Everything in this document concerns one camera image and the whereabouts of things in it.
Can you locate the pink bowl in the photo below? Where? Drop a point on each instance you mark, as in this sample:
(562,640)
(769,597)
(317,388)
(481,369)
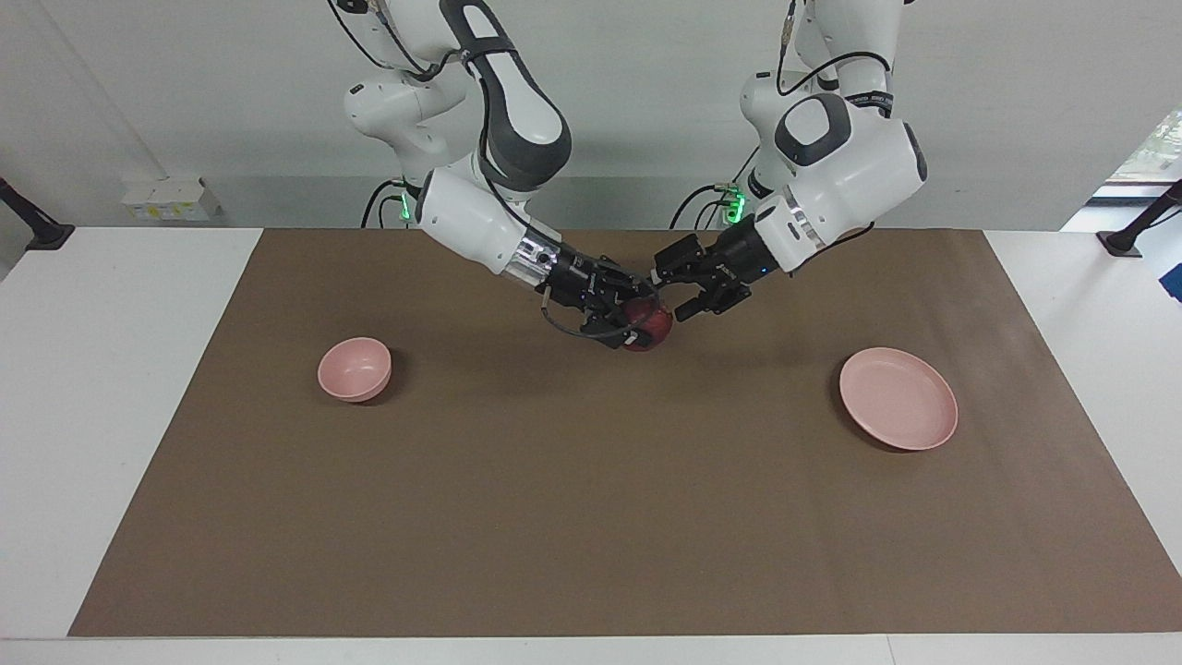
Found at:
(353,368)

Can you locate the black clamp stand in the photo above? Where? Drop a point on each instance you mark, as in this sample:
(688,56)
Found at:
(1122,245)
(46,235)

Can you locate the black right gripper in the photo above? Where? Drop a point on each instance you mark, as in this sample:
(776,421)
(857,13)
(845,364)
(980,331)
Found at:
(582,286)

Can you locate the white wall socket box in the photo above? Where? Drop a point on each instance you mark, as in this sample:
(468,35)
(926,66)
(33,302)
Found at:
(171,199)

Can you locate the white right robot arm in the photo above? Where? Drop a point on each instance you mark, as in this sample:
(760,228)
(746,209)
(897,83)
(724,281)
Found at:
(471,217)

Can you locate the dark red apple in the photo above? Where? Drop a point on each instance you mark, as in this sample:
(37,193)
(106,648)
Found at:
(654,328)

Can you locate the window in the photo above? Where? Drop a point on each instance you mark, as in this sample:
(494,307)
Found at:
(1159,148)

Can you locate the blue object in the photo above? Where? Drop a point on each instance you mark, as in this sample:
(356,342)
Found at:
(1175,282)

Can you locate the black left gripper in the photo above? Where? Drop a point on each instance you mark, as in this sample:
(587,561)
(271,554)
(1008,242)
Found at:
(739,263)

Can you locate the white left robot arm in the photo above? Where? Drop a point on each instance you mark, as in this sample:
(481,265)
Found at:
(859,175)

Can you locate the brown table mat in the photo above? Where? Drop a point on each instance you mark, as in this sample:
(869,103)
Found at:
(591,480)

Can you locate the pink plate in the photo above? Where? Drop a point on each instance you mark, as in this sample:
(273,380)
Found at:
(898,399)

